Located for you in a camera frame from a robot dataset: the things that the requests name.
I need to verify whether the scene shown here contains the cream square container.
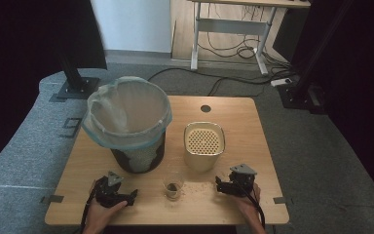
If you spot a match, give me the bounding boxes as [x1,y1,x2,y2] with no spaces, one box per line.
[183,121,226,174]

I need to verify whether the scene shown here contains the tangle of black cables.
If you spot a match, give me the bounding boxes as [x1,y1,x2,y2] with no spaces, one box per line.
[197,3,295,77]

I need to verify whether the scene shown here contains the black metal stand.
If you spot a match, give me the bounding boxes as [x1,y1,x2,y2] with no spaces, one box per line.
[276,0,354,115]

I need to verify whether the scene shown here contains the cream perforated strainer insert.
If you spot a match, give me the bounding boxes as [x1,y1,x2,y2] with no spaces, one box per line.
[186,127,225,156]

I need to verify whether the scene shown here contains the black mesh trash bin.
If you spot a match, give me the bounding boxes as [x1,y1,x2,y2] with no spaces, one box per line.
[110,131,167,175]

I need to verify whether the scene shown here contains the left hand-held gripper black cable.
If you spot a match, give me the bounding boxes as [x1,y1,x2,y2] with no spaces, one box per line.
[79,186,99,234]

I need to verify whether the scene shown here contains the person's right hand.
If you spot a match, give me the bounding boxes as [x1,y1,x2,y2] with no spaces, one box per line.
[231,182,263,222]

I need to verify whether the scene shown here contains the black bin with plastic liner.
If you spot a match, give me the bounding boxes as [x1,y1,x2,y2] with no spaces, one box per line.
[81,75,173,173]

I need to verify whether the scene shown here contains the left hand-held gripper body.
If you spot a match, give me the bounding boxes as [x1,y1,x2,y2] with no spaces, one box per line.
[93,171,130,209]

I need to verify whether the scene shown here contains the long black floor cable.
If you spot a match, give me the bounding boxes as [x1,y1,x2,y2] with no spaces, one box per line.
[147,66,295,98]

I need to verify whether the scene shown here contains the person's left hand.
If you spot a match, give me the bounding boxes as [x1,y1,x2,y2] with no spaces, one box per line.
[85,179,129,230]

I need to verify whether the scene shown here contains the dark curtain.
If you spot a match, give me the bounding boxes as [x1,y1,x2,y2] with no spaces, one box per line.
[0,0,108,178]
[274,0,374,214]

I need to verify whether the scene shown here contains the scattered crumbs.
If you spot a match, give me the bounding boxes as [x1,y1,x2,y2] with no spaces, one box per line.
[183,180,219,197]

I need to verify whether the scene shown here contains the white power strip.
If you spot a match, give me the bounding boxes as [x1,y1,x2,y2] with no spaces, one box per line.
[270,77,293,88]

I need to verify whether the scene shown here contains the wooden table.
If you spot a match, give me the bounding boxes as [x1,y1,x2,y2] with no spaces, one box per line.
[44,95,290,226]

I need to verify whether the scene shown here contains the grey tape strip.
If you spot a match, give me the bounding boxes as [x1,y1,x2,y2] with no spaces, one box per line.
[272,196,294,206]
[39,194,65,205]

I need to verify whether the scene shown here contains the black stand with base plate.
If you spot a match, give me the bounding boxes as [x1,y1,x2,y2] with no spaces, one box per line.
[56,48,101,100]

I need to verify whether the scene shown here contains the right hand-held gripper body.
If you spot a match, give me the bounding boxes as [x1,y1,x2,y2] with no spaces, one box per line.
[222,163,258,198]

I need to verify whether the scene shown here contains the clear glass cup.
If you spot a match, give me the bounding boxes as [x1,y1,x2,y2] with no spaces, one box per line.
[162,172,186,202]

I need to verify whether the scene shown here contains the white-legged desk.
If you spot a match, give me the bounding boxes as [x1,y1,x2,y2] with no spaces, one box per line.
[188,0,312,77]

